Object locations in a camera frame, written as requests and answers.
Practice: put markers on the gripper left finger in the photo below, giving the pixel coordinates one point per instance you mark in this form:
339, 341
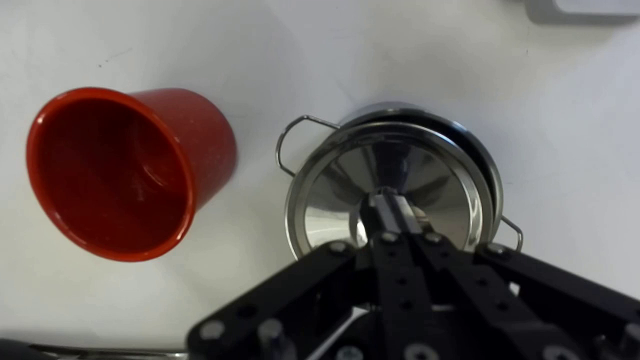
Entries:
295, 300

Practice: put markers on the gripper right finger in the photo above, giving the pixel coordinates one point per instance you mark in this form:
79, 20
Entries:
550, 295

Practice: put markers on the silver lid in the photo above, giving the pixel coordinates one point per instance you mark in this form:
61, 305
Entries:
330, 200

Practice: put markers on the red pot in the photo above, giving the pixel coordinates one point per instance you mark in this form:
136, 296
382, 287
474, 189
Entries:
125, 175

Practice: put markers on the dark pan with silver rim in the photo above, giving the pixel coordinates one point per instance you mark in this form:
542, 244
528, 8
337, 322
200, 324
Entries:
60, 352

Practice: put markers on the grey and white box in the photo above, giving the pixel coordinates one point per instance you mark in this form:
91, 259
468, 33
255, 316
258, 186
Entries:
580, 12

